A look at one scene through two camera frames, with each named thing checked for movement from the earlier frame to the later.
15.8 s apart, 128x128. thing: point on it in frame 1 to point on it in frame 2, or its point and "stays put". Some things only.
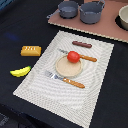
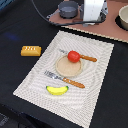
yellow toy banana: [21, 72] to [57, 90]
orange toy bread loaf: [31, 51] stays put
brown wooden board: [105, 27] stays put
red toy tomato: [73, 56] stays put
